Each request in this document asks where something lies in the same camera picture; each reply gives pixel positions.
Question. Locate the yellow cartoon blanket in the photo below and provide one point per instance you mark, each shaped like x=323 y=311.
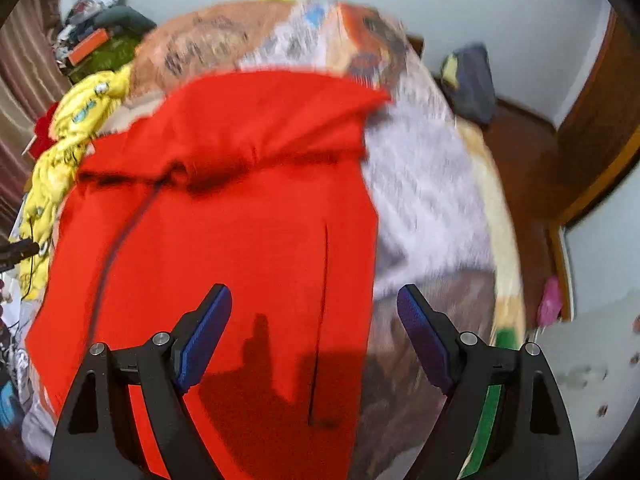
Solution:
x=74 y=124

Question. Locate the red cloth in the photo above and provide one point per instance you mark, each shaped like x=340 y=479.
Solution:
x=42 y=141

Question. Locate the orange box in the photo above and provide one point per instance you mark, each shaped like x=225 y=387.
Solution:
x=87 y=46

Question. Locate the striped brown curtain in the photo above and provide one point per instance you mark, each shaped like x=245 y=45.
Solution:
x=30 y=83

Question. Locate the brown wooden door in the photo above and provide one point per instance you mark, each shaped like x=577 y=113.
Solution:
x=599 y=139

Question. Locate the pink slipper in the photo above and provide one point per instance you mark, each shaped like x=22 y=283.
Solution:
x=551 y=303

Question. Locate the red jacket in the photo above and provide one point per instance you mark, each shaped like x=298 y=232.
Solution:
x=251 y=180

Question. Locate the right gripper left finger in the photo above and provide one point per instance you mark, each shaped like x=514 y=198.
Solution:
x=97 y=436

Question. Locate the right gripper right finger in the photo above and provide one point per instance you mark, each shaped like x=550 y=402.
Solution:
x=503 y=418

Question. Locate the dark grey cloth pile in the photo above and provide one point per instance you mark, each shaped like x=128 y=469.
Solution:
x=126 y=18

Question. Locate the dark blue bag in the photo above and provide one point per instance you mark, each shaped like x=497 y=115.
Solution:
x=467 y=84

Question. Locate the newspaper print bed sheet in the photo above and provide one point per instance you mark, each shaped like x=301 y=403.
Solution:
x=442 y=219

